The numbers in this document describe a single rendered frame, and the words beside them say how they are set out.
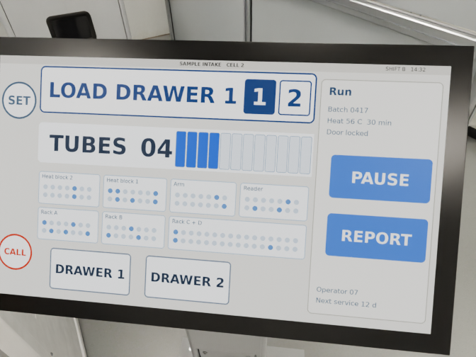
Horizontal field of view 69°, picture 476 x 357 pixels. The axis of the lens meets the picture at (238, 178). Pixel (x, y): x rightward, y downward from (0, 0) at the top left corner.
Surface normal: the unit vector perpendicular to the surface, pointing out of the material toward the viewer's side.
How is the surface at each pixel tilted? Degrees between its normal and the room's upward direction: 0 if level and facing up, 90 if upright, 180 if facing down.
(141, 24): 90
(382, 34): 90
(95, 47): 50
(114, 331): 0
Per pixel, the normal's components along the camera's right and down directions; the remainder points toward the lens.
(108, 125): -0.10, 0.04
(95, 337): -0.02, -0.74
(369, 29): -0.86, 0.36
